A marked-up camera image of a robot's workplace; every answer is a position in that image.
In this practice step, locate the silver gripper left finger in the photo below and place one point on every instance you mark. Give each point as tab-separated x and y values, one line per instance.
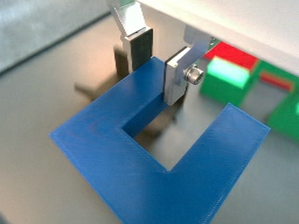
136	34

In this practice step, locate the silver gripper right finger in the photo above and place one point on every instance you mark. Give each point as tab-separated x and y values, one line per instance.
180	72

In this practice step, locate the blue U-shaped block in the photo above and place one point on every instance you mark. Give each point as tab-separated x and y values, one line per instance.
144	192

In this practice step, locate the red base fixture block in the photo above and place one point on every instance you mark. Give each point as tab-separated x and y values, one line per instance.
234	55

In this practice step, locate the green arch block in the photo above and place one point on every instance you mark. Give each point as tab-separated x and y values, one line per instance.
228	82

